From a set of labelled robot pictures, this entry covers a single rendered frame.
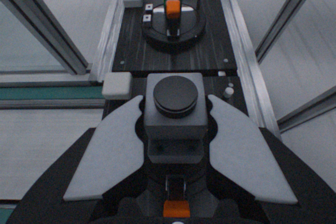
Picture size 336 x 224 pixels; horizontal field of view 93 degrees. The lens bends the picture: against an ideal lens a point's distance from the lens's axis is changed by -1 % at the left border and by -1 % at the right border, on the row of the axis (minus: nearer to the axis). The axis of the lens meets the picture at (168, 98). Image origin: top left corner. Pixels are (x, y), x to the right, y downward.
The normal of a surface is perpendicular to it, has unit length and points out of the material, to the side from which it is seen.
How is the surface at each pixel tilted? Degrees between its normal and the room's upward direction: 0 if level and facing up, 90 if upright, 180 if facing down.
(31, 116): 0
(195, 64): 0
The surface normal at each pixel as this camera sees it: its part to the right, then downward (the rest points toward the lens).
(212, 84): -0.04, -0.46
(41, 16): 1.00, -0.01
